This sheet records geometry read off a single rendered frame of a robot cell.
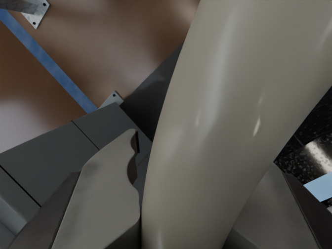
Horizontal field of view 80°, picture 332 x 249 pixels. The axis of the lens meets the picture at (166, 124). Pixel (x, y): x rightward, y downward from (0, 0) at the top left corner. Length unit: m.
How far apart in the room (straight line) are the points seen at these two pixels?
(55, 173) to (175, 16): 0.95
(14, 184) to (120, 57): 0.88
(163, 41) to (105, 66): 0.42
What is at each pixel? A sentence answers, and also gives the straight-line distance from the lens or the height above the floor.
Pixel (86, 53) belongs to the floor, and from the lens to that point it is 1.46.
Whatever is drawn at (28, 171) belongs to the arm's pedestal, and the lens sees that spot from 0.85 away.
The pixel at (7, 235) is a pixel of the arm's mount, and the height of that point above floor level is 0.86.
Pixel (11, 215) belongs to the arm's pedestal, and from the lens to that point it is 0.81.
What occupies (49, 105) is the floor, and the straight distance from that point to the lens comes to 1.76.
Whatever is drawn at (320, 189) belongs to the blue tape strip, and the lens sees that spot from 0.51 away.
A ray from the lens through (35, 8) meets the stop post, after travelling 1.68.
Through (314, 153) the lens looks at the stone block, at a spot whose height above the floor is 0.74.
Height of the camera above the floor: 1.18
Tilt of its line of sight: 65 degrees down
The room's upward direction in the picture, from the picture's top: 140 degrees counter-clockwise
